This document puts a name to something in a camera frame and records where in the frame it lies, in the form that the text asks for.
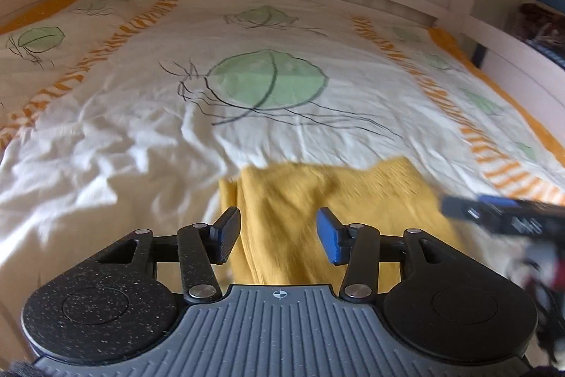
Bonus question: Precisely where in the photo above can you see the mustard yellow knit sweater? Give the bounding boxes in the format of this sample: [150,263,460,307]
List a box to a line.
[218,156,469,288]

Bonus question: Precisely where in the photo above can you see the white printed duvet cover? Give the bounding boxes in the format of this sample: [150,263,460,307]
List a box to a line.
[0,0,565,365]

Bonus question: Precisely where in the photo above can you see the dark brown bundle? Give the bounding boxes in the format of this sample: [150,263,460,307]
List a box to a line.
[516,3,565,66]

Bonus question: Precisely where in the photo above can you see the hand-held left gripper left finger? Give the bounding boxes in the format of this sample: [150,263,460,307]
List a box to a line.
[95,207,242,304]

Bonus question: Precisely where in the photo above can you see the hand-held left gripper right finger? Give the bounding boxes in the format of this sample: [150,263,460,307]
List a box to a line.
[317,208,460,301]

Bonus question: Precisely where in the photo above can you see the white bed end dark rails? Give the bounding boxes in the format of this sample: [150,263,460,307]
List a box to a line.
[459,0,565,148]

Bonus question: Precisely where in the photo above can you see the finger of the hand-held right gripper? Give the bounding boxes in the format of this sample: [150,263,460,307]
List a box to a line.
[441,194,565,237]

